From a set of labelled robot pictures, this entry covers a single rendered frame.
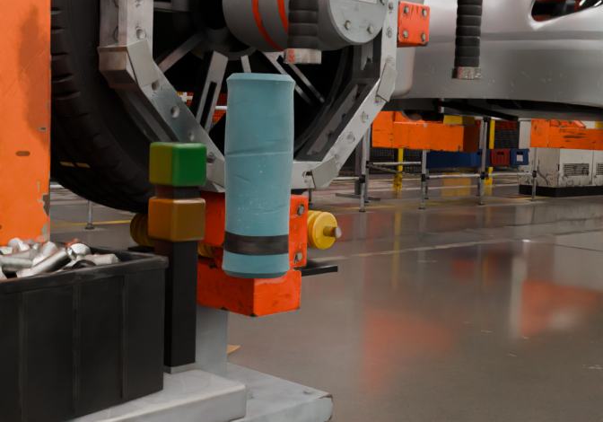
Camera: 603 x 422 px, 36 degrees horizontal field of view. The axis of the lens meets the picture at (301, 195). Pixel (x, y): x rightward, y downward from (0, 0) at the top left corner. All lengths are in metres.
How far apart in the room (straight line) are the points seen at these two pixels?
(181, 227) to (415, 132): 4.84
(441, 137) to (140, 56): 4.42
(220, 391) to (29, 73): 0.35
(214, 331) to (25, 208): 0.65
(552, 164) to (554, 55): 5.60
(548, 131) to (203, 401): 6.66
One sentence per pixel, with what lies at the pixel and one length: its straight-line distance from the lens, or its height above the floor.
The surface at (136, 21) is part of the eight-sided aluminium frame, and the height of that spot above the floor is 0.80.
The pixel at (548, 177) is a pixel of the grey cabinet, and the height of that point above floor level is 0.19.
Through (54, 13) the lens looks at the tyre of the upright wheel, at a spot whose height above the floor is 0.81.
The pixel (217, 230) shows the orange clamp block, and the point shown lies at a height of 0.52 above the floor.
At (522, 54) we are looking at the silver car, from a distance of 3.78.
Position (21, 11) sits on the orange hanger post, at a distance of 0.93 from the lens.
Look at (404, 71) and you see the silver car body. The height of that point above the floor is 0.80.
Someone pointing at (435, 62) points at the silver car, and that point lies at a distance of 3.98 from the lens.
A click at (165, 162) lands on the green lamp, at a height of 0.64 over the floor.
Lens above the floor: 0.69
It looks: 5 degrees down
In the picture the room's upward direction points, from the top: 2 degrees clockwise
